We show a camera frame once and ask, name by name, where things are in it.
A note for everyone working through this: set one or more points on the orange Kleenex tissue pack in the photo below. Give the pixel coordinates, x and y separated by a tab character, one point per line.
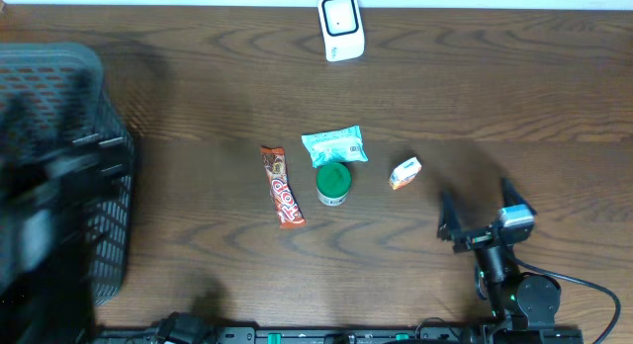
404	173

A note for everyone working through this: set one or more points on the red Top chocolate bar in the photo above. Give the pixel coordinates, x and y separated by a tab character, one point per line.
286	207

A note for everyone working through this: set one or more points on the teal wet wipes pack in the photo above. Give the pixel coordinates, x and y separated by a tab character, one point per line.
335	146

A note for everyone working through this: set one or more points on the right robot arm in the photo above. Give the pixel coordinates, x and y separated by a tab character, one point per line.
520	301

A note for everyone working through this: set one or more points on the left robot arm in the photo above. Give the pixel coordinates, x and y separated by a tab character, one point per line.
45	207

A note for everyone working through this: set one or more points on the grey plastic basket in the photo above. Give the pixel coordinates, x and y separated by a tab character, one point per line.
54	94

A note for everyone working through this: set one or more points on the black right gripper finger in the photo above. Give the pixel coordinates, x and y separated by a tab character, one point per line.
511	197
449	226

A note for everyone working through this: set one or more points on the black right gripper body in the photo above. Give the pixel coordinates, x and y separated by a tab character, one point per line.
482	237

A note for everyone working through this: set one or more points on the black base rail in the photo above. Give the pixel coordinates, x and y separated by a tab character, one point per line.
180	328

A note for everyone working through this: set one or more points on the white barcode scanner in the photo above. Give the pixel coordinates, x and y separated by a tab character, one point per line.
342	29

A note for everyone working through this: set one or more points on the green lid jar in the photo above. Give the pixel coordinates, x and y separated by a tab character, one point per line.
333	183

